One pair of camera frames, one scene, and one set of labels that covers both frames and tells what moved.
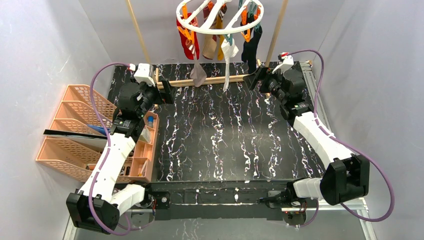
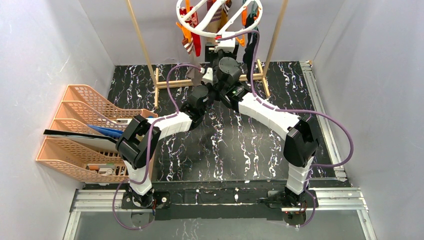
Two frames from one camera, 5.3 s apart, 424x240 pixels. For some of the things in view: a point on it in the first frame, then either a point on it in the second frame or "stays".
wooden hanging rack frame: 187,81 stays
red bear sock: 189,37 to 193,21
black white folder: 101,141 stays
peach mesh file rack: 77,158 stays
